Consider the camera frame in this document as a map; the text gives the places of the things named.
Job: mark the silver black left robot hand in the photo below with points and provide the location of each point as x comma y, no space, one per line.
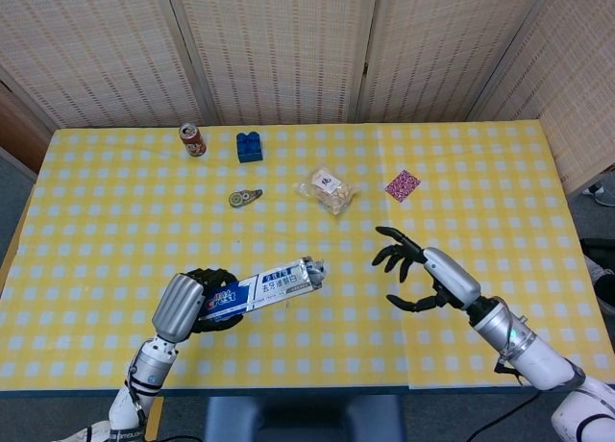
175,307

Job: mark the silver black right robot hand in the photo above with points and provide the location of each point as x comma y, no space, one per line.
451,278

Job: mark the blue and white toothpaste box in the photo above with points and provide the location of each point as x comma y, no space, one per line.
274,288

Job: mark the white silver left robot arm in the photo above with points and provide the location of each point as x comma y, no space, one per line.
151,365

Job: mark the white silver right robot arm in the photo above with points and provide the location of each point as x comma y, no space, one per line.
528,351

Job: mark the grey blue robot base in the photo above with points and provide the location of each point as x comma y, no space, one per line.
302,420

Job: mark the pink patterned square packet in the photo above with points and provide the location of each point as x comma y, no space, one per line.
402,185

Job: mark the grey correction tape dispenser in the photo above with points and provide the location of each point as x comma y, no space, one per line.
240,198

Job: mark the yellow white checkered tablecloth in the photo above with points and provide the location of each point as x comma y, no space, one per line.
336,346

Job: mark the clear bag of snacks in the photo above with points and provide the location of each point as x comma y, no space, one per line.
331,192

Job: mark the white sneaker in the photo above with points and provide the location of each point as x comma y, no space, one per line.
604,288
603,196

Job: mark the red cartoon drink can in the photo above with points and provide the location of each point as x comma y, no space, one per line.
193,141

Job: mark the blue plastic building block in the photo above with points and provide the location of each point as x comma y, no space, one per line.
250,148

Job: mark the woven folding screen panel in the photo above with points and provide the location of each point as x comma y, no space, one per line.
576,86
278,48
451,48
96,48

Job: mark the brown wooden cabinet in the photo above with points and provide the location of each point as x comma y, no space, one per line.
19,134

